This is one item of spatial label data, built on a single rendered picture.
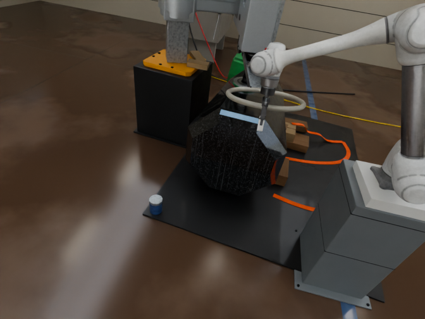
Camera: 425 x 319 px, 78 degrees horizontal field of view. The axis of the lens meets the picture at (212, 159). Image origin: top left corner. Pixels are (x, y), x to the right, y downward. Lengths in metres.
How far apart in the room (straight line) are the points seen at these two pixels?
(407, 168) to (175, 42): 2.08
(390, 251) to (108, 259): 1.70
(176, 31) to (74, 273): 2.06
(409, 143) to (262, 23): 1.29
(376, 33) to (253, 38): 1.03
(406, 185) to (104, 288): 1.69
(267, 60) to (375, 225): 0.99
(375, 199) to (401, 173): 0.21
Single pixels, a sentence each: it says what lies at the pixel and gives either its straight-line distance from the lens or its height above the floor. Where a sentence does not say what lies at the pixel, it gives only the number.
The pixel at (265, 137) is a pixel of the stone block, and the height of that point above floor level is 0.69.
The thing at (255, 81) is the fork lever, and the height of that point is 0.97.
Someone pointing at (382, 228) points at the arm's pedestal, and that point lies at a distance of 1.63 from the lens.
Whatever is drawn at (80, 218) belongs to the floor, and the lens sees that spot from 2.24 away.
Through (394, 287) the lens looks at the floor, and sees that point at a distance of 2.42.
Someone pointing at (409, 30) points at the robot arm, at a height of 1.56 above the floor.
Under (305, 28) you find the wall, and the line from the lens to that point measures 7.11.
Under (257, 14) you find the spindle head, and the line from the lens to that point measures 2.11.
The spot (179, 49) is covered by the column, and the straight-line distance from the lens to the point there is 2.68.
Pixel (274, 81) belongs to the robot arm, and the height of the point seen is 1.21.
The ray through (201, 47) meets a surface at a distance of 5.19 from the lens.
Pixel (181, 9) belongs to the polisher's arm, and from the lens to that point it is 2.52.
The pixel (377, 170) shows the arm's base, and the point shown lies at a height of 0.87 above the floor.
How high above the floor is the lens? 1.69
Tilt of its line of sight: 39 degrees down
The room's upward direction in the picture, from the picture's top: 9 degrees clockwise
